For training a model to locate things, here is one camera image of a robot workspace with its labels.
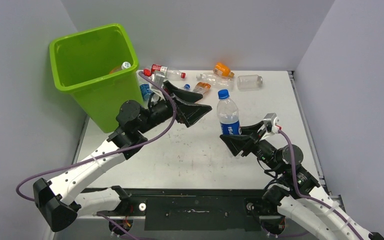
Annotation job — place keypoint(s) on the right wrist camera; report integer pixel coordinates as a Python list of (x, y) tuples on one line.
[(270, 122)]

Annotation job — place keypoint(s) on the orange label slim bottle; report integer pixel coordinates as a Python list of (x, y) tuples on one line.
[(201, 88)]

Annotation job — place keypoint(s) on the orange bottle at back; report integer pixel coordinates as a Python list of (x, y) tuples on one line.
[(223, 70)]

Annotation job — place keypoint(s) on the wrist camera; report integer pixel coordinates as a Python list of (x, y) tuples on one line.
[(270, 122), (157, 77)]

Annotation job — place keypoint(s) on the large orange tea bottle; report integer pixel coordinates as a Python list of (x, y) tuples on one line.
[(123, 66)]

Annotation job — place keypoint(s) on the green plastic bin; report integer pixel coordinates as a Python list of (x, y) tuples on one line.
[(81, 63)]

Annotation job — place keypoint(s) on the clear crushed bottle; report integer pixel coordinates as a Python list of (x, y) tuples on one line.
[(216, 81)]

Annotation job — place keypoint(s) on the red label clear bottle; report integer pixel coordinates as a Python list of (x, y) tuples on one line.
[(169, 72)]

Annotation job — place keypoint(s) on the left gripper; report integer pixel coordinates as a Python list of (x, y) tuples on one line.
[(188, 113)]

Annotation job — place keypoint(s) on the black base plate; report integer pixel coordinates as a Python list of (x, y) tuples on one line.
[(198, 209)]

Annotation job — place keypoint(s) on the aluminium table edge rail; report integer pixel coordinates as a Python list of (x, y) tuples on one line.
[(321, 176)]

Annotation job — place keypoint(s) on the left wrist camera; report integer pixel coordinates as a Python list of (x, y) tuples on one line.
[(157, 77)]

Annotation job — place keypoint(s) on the clear bottle at wall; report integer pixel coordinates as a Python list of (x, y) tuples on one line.
[(249, 82)]

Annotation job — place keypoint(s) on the pepsi bottle centre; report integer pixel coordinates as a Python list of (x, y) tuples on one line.
[(187, 87)]

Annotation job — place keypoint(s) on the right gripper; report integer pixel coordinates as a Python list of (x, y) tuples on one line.
[(239, 142)]

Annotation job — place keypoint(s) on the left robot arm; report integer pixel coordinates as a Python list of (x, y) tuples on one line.
[(67, 196)]

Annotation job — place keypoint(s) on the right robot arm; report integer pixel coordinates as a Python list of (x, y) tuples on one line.
[(296, 194)]

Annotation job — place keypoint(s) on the blue label blue cap bottle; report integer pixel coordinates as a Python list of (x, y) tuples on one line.
[(228, 114)]

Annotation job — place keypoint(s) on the blue label bottle near bin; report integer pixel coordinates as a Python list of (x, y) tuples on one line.
[(144, 87)]

